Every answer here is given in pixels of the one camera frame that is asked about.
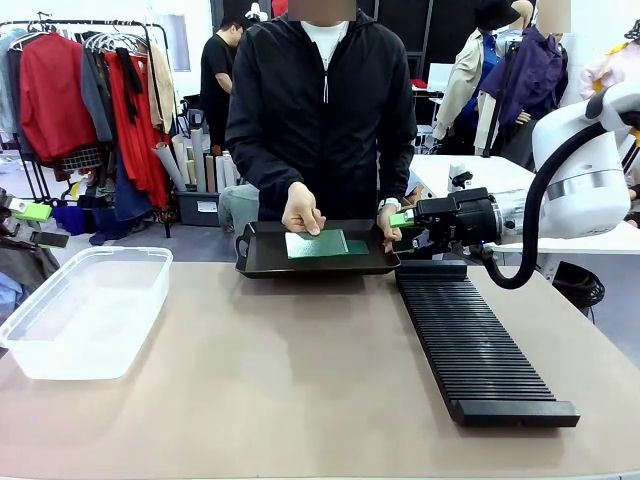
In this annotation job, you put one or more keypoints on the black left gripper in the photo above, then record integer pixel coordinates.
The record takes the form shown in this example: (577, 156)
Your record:
(9, 225)

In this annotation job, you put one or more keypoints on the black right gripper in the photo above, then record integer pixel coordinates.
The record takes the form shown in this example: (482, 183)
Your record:
(470, 217)

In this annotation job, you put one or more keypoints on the green PCB board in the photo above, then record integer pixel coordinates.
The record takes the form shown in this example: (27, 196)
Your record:
(359, 247)
(320, 247)

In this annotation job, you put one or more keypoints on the black plastic tray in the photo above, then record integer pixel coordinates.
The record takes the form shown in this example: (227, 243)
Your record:
(270, 261)

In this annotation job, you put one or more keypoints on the person's right forearm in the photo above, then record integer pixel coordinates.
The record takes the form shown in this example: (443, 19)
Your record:
(265, 165)

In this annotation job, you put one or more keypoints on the person's left forearm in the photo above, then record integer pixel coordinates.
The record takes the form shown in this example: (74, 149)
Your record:
(397, 165)

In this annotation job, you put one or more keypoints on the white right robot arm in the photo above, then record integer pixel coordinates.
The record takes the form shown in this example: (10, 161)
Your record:
(585, 170)

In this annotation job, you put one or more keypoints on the person's left hand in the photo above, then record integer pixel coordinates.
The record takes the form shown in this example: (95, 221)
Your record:
(384, 222)

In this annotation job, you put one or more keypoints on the person's right hand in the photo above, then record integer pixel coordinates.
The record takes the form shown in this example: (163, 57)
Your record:
(300, 207)

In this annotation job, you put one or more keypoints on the wrist smartwatch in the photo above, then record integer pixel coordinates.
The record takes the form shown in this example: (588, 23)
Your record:
(389, 204)

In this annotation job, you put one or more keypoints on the black white plaid skirt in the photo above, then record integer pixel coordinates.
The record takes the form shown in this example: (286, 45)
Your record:
(80, 159)

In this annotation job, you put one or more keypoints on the blue denim fabric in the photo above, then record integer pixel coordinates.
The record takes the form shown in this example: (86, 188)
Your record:
(125, 200)

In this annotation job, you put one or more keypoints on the white background table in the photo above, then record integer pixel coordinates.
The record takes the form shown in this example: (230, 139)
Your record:
(480, 172)

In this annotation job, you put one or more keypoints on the clear plastic box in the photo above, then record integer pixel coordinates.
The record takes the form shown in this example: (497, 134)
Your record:
(85, 320)

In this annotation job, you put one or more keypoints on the red dress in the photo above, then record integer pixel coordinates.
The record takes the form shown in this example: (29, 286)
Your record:
(135, 150)

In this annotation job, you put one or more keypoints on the black slotted PCB rack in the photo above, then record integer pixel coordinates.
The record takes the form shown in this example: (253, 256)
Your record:
(470, 345)

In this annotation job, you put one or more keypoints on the red jacket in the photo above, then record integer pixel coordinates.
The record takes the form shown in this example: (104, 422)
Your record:
(55, 95)

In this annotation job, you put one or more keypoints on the black zip jacket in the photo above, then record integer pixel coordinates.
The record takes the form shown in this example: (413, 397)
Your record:
(320, 130)

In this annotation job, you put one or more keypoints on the white paper roll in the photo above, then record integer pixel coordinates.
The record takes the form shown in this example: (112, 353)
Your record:
(198, 160)
(167, 165)
(226, 170)

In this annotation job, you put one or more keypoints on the grey hanging garment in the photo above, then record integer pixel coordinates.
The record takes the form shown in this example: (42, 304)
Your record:
(95, 95)

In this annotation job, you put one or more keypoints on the pale blue hanging garment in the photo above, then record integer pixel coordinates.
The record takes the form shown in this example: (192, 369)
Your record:
(7, 85)

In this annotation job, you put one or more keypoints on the mannequin with beige coat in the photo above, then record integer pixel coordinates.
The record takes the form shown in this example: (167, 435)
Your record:
(465, 90)

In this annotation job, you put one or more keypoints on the grey storage bin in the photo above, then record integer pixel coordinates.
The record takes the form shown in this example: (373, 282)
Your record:
(197, 207)

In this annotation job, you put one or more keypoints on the white board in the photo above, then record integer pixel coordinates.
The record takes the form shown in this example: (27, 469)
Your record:
(445, 77)

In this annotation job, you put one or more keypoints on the black scarf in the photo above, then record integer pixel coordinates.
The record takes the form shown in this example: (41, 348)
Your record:
(129, 85)

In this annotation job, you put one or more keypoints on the grey fabric bundle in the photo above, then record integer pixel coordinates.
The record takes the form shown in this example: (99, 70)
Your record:
(235, 207)

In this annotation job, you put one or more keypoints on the brown paper roll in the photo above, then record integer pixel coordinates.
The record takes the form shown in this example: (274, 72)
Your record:
(210, 172)

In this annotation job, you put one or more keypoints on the beige hanging garment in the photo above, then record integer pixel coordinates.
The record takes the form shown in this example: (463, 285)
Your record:
(161, 90)

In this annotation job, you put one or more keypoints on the mannequin with purple jacket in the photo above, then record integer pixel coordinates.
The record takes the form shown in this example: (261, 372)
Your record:
(530, 85)

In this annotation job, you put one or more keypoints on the white t-shirt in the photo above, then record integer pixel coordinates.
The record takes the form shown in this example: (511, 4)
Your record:
(325, 37)

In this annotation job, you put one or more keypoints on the black metal clothes rack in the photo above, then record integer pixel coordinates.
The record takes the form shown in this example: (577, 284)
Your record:
(150, 35)

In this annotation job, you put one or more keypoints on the bystander in black clothes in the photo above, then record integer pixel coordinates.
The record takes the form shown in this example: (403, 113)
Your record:
(217, 85)

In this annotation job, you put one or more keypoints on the black hat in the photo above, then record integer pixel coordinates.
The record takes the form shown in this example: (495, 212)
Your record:
(495, 15)

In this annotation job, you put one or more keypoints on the pink garment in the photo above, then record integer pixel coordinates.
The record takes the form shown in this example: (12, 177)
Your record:
(600, 72)

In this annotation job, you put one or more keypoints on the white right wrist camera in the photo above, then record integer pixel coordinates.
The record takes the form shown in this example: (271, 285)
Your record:
(457, 175)

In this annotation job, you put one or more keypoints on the grey wall poster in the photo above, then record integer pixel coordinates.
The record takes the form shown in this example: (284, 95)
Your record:
(177, 42)

